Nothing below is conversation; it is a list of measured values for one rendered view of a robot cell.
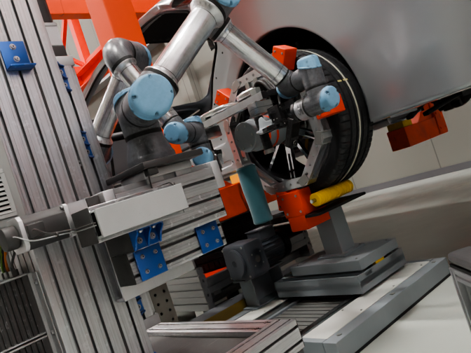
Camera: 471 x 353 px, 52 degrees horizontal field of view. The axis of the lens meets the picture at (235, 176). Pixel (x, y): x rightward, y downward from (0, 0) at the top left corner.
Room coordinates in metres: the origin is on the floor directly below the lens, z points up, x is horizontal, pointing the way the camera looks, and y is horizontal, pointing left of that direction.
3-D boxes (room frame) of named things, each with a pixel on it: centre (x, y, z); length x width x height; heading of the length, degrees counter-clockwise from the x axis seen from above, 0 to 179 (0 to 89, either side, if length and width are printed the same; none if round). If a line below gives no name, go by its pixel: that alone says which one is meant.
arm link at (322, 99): (1.62, -0.35, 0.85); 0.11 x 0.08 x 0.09; 42
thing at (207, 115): (2.12, -0.06, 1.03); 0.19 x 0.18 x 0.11; 131
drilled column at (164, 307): (2.34, 0.55, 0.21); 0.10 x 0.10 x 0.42; 41
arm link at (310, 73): (1.63, -0.34, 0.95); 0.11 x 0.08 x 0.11; 26
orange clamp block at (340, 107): (1.89, -0.43, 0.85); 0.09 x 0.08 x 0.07; 41
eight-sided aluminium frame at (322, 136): (2.12, -0.22, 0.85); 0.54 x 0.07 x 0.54; 41
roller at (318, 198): (2.10, -0.37, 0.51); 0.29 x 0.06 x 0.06; 131
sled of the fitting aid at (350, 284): (2.28, -0.31, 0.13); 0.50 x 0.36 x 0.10; 41
